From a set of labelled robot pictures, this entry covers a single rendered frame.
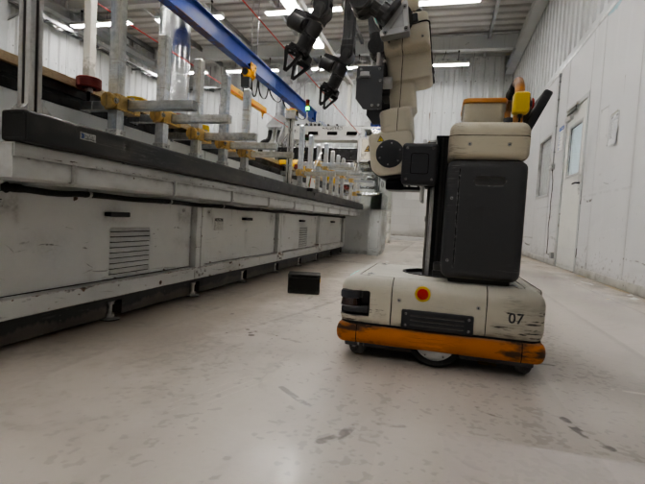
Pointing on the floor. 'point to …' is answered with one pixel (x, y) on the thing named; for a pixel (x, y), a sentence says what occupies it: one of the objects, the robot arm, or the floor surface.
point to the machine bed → (131, 238)
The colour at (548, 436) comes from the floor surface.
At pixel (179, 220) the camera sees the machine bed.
